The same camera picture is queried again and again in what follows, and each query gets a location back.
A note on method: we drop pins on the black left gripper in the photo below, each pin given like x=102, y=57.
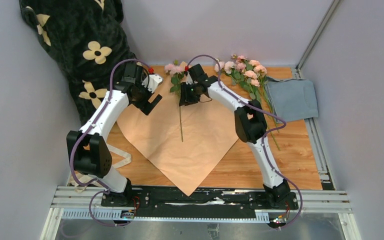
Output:
x=145, y=106

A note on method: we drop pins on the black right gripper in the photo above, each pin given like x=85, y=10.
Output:
x=186, y=99

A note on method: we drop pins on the single pink fake rose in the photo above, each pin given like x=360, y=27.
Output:
x=176, y=72

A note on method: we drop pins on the peach green wrapping paper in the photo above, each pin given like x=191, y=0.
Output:
x=187, y=147

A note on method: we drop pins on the pink fake flower bunch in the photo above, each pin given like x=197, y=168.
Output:
x=249, y=74

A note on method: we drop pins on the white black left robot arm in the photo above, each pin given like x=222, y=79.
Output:
x=132, y=82

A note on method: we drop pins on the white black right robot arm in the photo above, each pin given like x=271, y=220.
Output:
x=250, y=127

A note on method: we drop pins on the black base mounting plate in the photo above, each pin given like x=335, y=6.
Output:
x=204, y=203

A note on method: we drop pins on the black floral plush blanket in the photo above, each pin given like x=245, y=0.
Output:
x=87, y=41

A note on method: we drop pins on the light blue denim cloth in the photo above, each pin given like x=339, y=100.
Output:
x=292, y=99

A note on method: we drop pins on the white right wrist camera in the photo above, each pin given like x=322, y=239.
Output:
x=189, y=78

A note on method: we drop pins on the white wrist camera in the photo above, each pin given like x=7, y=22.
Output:
x=189, y=78
x=152, y=81

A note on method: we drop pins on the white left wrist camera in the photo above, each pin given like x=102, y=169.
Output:
x=152, y=81

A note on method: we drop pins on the aluminium frame rails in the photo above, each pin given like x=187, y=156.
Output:
x=323, y=213

